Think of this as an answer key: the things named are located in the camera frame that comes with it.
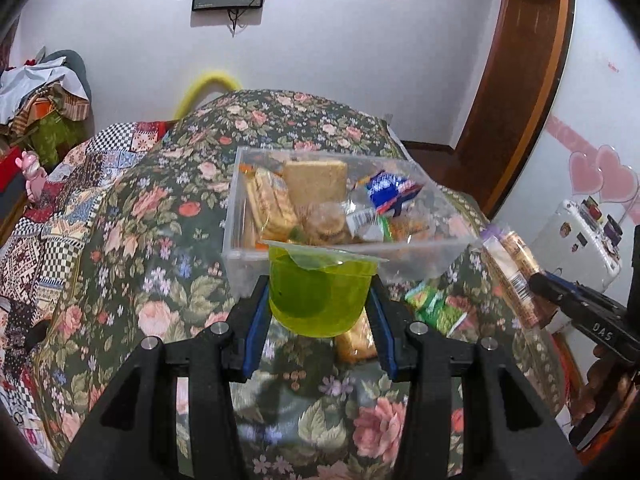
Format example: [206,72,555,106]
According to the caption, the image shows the white sliding wardrobe door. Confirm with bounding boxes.
[495,0,640,288]

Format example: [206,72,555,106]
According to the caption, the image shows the red box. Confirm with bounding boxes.
[0,152,26,197]

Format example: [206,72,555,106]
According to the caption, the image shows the blue snack bag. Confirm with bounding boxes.
[365,170,426,216]

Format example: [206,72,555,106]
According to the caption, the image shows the green jelly cup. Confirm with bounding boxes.
[260,240,390,339]

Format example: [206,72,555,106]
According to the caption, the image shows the pink plush toy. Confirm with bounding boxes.
[15,152,49,199]

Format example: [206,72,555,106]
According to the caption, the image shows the pink heart stickers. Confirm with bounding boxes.
[567,145,640,207]

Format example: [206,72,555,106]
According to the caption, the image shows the floral blanket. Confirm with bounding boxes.
[35,89,571,480]

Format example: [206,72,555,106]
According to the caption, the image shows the clear plastic storage box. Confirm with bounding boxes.
[222,146,476,297]

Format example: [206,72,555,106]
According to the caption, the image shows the green cloth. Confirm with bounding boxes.
[30,110,86,166]

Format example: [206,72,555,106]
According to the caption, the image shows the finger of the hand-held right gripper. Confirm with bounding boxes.
[529,271,590,319]
[547,270,622,312]

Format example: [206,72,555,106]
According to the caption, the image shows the monitor cable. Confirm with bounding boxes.
[227,7,251,37]

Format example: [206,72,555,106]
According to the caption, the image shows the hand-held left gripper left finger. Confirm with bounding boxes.
[57,275,274,480]

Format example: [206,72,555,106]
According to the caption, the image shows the clear bag of cookies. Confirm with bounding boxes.
[300,200,396,247]

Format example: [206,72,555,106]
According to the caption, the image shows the person's right hand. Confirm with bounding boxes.
[572,342,634,424]

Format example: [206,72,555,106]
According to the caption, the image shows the yellow hoop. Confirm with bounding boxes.
[172,71,244,120]

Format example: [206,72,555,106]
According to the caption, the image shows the brown biscuit roll pack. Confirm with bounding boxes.
[282,159,349,211]

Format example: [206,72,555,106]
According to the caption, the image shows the white suitcase with stickers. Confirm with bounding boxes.
[529,199,624,295]

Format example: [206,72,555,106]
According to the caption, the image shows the orange cracker packet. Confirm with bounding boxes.
[334,310,379,365]

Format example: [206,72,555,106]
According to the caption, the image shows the patchwork quilt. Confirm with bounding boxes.
[0,120,181,461]

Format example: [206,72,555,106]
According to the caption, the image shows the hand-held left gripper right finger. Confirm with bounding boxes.
[367,275,584,480]

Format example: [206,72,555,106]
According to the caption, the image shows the purple white wafer packet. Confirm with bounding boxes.
[480,227,552,329]

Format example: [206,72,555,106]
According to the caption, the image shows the wooden wardrobe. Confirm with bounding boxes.
[452,0,577,217]

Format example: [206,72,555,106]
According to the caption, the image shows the green snack packet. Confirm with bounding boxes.
[404,280,469,337]

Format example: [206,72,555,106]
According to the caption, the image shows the pile of clothes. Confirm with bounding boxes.
[0,47,94,134]

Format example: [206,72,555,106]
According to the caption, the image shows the beige bread packet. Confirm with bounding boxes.
[245,167,301,242]

